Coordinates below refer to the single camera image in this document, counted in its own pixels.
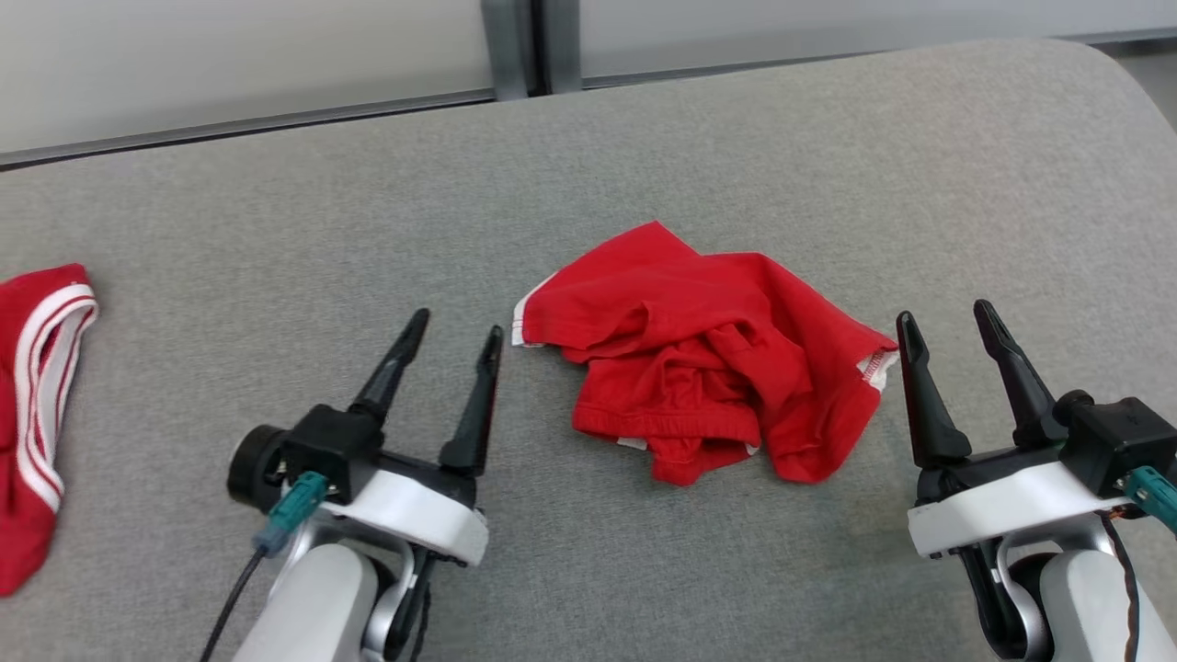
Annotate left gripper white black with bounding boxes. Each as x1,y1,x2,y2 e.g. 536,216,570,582
320,308,506,565

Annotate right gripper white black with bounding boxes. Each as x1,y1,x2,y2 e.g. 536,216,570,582
896,299,1119,560

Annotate red shorts white side stripe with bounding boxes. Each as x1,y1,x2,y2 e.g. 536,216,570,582
511,220,900,487

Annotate red Bulls 23 jersey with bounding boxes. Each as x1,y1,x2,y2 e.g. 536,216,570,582
0,263,100,598

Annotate grey fabric sofa seat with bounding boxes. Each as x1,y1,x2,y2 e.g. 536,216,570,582
0,37,1177,662

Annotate left teal plug black cable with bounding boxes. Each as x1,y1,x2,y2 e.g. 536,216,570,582
200,470,330,662

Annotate right teal plug cable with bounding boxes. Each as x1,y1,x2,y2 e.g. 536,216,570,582
1122,464,1177,536

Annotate right thin black arm cable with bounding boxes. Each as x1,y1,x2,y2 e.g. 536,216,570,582
1098,510,1147,662

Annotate dark grey wall rail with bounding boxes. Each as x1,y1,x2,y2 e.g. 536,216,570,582
581,27,1177,91
0,88,498,172

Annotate grey vertical post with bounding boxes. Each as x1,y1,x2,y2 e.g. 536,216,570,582
541,0,584,97
479,0,535,103

